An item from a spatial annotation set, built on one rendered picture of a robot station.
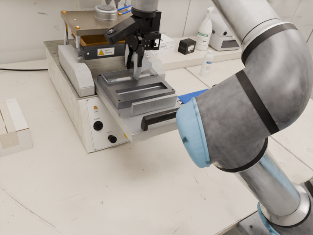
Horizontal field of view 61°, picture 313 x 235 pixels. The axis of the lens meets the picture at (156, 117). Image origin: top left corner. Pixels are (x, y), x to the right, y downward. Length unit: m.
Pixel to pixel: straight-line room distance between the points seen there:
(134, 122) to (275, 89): 0.43
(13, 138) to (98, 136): 0.26
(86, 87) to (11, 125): 0.27
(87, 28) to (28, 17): 0.58
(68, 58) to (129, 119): 0.35
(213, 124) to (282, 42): 0.16
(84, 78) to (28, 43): 0.67
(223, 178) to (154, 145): 0.27
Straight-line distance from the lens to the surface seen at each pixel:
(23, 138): 0.96
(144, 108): 0.76
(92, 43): 0.94
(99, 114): 0.92
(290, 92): 0.42
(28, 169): 0.93
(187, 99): 1.28
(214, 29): 1.77
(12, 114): 1.00
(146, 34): 0.81
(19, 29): 1.47
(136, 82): 0.86
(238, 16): 0.50
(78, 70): 0.90
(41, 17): 1.47
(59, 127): 1.06
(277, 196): 0.63
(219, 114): 0.41
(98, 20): 0.99
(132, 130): 0.71
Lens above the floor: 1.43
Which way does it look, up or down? 37 degrees down
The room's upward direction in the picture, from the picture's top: 10 degrees clockwise
